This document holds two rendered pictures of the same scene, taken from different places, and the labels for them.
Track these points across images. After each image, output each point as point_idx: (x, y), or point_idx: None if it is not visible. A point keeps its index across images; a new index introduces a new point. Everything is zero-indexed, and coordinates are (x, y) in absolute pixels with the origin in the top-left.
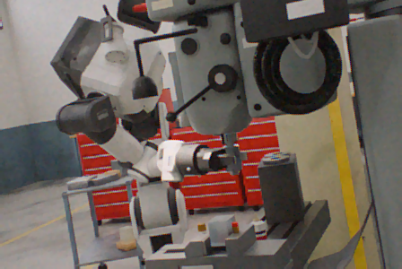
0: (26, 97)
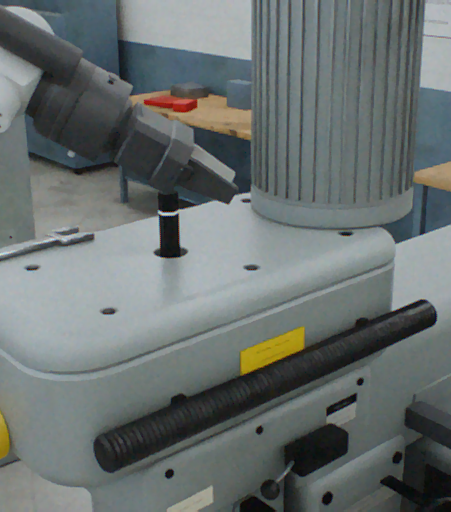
0: None
